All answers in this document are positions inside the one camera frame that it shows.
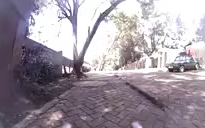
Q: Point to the forked tree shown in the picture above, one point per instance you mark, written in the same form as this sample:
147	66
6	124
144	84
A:
77	63

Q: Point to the red brick path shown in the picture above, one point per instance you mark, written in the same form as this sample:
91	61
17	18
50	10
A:
103	103

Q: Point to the row of trees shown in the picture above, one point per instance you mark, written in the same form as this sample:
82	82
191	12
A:
130	36

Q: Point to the dark kerb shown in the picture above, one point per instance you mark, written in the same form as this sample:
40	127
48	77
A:
146	95

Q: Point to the bare earth ground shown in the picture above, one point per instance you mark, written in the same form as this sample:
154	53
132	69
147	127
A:
46	91

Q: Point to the green hedge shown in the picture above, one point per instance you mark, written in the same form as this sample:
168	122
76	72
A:
38	68

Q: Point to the pale building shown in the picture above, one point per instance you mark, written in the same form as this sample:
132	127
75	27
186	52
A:
166	56

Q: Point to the robot's own part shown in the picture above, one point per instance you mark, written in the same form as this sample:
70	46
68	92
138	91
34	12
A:
136	125

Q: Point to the dark car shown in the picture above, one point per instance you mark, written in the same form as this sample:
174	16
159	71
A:
183	62

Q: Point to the paved road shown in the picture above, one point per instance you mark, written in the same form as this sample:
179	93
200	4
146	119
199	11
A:
190	96

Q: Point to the grey wall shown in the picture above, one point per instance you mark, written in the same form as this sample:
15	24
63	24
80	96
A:
53	55

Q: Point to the large dark wall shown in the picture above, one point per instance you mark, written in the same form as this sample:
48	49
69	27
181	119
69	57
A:
3	50

